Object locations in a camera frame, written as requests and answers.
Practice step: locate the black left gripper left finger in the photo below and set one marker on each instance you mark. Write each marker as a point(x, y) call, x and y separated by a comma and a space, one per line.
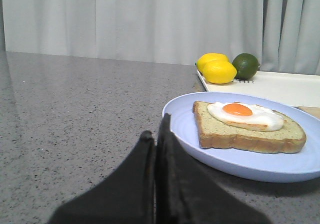
point(126, 196)

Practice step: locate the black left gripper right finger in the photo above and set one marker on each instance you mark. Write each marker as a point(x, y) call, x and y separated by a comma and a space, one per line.
point(186, 195)

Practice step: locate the bread slice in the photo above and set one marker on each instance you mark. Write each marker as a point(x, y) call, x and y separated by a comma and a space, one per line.
point(213, 133)

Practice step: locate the light blue plate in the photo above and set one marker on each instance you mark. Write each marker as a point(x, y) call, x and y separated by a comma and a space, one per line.
point(275, 168)

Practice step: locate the fried egg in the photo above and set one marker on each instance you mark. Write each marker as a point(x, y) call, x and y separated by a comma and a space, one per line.
point(247, 116)

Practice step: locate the white bear tray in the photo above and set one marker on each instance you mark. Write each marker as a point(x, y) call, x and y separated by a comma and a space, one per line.
point(290, 89)

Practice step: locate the front yellow lemon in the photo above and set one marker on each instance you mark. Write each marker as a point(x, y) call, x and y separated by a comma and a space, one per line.
point(219, 72)

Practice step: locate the yellow lemon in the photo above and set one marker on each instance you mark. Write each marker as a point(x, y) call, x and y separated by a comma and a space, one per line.
point(219, 72)
point(210, 57)

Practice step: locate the rear yellow lemon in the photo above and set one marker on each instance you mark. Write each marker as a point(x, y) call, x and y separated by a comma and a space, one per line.
point(210, 57)

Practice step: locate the green lime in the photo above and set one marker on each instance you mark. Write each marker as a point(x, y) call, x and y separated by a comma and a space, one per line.
point(246, 65)

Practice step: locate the wooden cutting board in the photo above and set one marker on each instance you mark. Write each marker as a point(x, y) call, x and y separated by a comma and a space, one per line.
point(314, 111)

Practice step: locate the grey curtain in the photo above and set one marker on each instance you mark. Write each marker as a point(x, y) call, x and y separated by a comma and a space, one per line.
point(282, 34)

